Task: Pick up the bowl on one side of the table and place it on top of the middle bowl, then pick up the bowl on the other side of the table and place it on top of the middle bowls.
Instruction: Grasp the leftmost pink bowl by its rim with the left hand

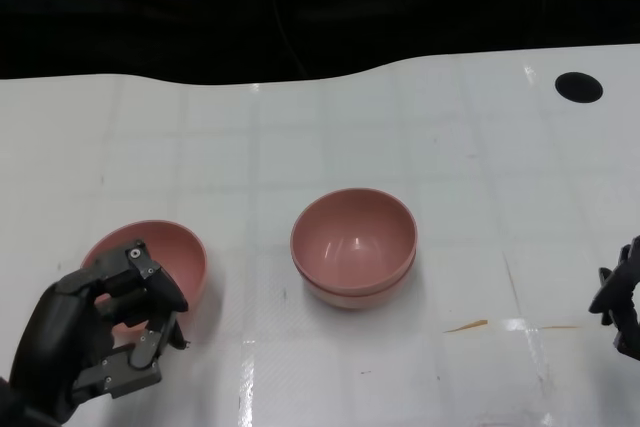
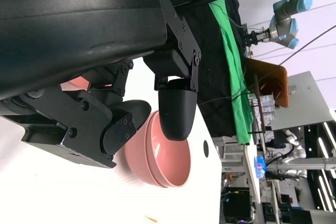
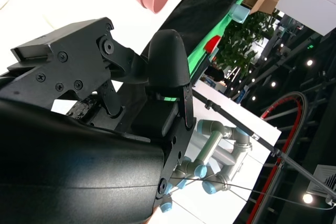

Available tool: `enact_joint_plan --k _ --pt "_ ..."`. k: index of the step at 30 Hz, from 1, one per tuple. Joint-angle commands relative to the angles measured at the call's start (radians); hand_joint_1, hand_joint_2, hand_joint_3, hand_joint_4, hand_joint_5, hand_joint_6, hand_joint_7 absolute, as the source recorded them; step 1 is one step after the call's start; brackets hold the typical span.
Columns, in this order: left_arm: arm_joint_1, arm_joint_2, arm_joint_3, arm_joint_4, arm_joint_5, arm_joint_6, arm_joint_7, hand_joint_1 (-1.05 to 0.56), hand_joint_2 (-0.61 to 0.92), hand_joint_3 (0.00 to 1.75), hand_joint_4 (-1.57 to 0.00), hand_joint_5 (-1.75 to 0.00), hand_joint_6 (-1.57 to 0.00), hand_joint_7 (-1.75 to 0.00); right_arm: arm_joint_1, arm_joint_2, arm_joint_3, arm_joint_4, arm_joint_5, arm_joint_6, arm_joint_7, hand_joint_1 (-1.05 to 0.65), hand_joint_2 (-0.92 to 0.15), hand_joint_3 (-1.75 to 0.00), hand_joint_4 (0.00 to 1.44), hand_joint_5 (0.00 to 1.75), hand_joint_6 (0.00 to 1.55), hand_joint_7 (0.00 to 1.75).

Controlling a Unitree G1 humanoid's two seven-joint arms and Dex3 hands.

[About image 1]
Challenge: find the pink plastic bowl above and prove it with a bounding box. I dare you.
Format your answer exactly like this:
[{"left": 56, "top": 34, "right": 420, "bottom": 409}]
[
  {"left": 290, "top": 188, "right": 418, "bottom": 294},
  {"left": 79, "top": 219, "right": 209, "bottom": 343},
  {"left": 297, "top": 251, "right": 418, "bottom": 312}
]

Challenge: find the black table grommet hole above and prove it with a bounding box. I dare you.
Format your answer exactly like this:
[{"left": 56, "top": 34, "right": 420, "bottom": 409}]
[{"left": 554, "top": 71, "right": 604, "bottom": 104}]

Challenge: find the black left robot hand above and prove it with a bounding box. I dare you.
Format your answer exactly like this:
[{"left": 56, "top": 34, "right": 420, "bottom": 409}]
[{"left": 8, "top": 238, "right": 191, "bottom": 423}]

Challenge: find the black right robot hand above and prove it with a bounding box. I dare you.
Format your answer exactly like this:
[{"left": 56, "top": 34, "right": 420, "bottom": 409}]
[{"left": 589, "top": 235, "right": 640, "bottom": 362}]

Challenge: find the black backdrop curtain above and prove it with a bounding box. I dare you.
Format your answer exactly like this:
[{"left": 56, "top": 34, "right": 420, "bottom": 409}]
[{"left": 0, "top": 0, "right": 640, "bottom": 86}]

